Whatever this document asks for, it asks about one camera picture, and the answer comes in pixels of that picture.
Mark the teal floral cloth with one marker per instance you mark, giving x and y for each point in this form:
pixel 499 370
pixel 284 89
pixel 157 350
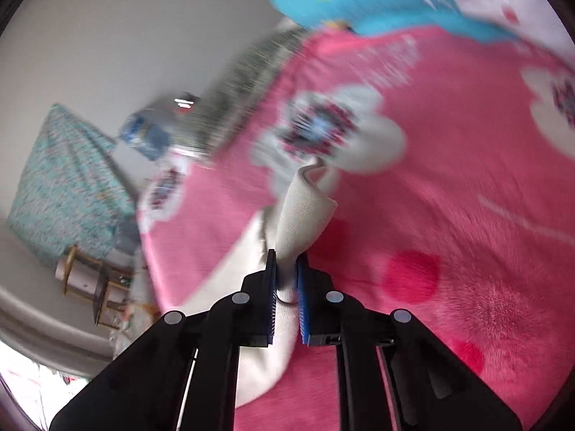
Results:
pixel 67 179

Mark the blue plush pillow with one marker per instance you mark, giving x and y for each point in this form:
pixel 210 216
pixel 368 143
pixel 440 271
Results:
pixel 359 4

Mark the wooden chair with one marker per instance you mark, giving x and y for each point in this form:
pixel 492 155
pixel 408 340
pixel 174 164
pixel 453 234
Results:
pixel 101 287

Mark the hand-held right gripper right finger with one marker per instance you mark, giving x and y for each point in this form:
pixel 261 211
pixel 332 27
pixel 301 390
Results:
pixel 303 305

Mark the pink floral blanket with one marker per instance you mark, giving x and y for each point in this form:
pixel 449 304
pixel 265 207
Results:
pixel 449 166

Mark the cream coat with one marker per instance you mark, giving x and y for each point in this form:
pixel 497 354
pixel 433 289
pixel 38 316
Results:
pixel 305 206

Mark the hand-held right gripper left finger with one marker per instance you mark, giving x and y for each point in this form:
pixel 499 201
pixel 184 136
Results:
pixel 271 296

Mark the blue water bottle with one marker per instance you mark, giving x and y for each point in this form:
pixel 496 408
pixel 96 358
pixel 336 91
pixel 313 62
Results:
pixel 143 130

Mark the grey lace cloth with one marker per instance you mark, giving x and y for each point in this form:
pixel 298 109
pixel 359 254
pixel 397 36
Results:
pixel 251 85

